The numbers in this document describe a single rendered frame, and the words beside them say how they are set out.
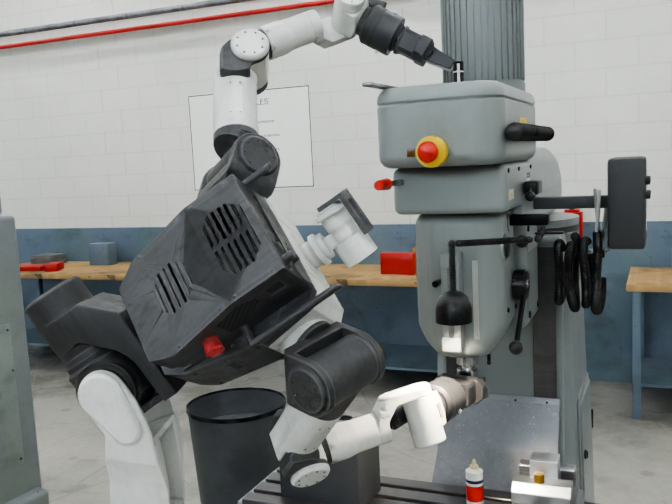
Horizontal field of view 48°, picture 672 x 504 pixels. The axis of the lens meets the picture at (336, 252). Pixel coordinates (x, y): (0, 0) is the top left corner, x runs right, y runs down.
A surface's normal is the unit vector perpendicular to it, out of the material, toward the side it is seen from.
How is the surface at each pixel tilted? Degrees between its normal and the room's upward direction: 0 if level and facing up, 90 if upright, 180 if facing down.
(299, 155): 90
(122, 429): 90
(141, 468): 115
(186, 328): 74
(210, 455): 94
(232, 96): 58
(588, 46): 90
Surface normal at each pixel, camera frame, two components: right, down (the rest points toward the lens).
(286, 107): -0.39, 0.13
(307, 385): -0.66, 0.29
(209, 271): -0.55, -0.14
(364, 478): 0.88, 0.01
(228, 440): -0.07, 0.19
